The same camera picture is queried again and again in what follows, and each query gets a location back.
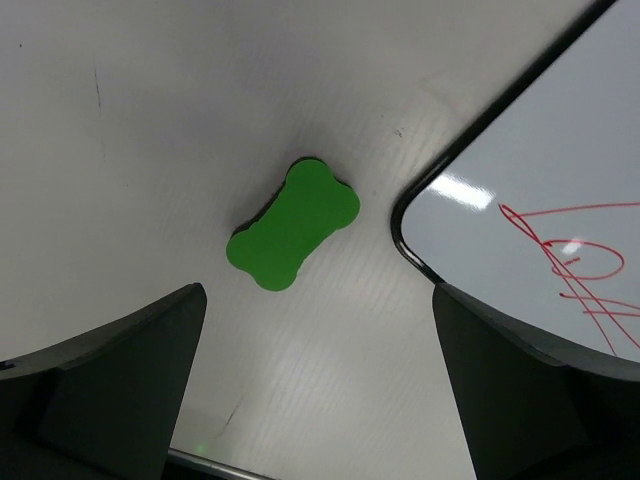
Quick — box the white whiteboard black frame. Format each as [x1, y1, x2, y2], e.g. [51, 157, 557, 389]
[391, 1, 639, 361]

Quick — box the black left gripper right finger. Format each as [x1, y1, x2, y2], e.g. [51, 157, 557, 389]
[432, 284, 639, 479]

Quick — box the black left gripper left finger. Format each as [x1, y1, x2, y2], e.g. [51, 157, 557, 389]
[1, 283, 207, 479]

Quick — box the green bone-shaped eraser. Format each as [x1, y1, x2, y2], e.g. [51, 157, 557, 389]
[226, 157, 361, 292]

